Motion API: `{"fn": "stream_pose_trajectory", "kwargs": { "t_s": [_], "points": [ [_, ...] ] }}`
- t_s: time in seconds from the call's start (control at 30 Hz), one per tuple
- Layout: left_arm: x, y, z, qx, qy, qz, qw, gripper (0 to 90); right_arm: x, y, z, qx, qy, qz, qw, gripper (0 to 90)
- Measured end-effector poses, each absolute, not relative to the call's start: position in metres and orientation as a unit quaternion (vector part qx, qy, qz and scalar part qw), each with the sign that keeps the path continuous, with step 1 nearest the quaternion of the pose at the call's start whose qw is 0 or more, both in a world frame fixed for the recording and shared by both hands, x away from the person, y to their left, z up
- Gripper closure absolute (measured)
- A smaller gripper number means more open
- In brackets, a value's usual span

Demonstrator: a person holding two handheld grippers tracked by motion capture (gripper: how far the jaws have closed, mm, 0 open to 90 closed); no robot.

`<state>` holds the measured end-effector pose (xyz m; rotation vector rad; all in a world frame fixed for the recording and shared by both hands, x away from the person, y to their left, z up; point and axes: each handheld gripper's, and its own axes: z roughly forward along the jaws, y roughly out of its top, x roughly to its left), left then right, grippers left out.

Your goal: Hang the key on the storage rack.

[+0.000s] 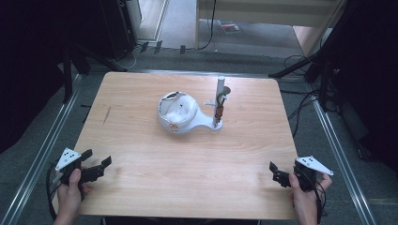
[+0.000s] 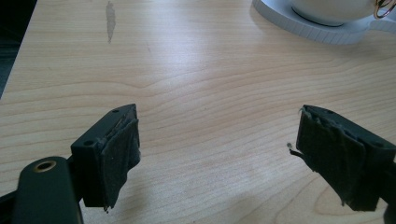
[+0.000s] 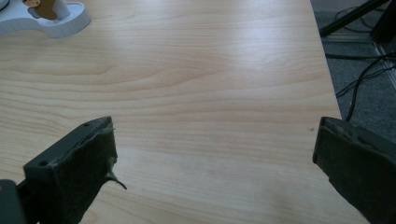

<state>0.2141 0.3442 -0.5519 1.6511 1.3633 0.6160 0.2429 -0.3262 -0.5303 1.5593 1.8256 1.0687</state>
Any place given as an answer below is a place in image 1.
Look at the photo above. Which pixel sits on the white key stand with bowl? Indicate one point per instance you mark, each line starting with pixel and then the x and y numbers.
pixel 200 120

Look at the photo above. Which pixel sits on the black curtain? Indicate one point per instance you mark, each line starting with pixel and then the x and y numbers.
pixel 31 62
pixel 369 78

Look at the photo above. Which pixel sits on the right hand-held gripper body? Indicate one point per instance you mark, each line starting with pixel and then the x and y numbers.
pixel 313 165

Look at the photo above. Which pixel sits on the metal floor rail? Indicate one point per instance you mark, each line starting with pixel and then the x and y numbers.
pixel 200 72
pixel 344 162
pixel 40 156

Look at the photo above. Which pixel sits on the white fluffy bowl lining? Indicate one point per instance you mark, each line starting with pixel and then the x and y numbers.
pixel 181 111

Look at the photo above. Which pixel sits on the person's left hand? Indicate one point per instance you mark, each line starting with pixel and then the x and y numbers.
pixel 70 197

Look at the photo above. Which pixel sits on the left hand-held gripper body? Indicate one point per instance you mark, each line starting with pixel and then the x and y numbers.
pixel 67 159

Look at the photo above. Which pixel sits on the black cabinet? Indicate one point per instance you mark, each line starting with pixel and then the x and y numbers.
pixel 117 28

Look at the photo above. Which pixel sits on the person's right hand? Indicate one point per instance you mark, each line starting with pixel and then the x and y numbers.
pixel 305 201

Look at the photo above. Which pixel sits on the red booklet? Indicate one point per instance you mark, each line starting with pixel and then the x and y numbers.
pixel 229 26

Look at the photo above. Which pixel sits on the black upright stand post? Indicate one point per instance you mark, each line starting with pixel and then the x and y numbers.
pixel 67 78

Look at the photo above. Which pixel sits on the light wooden furniture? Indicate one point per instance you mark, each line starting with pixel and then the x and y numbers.
pixel 269 12

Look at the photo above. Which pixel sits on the black tripod leg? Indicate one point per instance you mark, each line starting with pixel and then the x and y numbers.
pixel 294 67

